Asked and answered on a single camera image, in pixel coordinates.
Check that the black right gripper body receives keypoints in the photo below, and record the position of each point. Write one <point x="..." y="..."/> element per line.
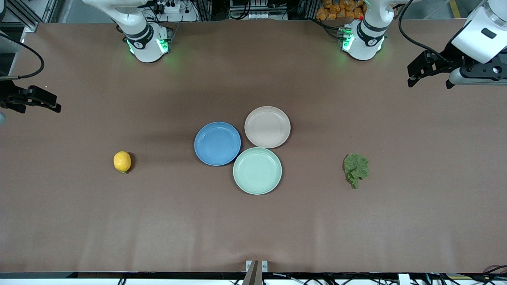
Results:
<point x="8" y="97"/>

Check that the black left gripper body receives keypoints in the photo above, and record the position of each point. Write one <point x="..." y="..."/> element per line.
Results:
<point x="450" y="54"/>

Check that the yellow lemon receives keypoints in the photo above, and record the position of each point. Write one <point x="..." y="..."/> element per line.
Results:
<point x="122" y="161"/>

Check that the green lettuce leaf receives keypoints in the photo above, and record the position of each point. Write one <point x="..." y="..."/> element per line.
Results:
<point x="356" y="168"/>

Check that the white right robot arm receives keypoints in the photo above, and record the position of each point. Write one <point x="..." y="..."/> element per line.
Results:
<point x="144" y="47"/>

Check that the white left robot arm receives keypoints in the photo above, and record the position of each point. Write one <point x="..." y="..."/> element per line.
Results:
<point x="366" y="43"/>

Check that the bag of oranges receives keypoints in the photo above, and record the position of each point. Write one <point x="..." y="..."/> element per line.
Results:
<point x="332" y="10"/>

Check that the white power strip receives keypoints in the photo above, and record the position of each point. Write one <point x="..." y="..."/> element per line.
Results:
<point x="174" y="8"/>

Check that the beige plate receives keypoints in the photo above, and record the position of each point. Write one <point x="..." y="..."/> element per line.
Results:
<point x="267" y="126"/>

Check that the blue plate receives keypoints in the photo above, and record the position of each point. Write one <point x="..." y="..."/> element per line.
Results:
<point x="216" y="144"/>

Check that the pale green plate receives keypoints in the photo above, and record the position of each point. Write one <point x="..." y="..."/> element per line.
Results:
<point x="257" y="171"/>

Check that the brown slanted bar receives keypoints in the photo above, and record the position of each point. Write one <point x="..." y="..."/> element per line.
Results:
<point x="252" y="275"/>

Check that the aluminium frame post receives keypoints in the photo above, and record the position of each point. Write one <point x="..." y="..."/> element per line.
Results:
<point x="29" y="23"/>

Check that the white table edge rail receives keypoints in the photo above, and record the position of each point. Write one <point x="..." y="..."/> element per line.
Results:
<point x="59" y="282"/>

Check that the small metal bracket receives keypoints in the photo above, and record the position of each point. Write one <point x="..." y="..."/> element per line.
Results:
<point x="264" y="266"/>

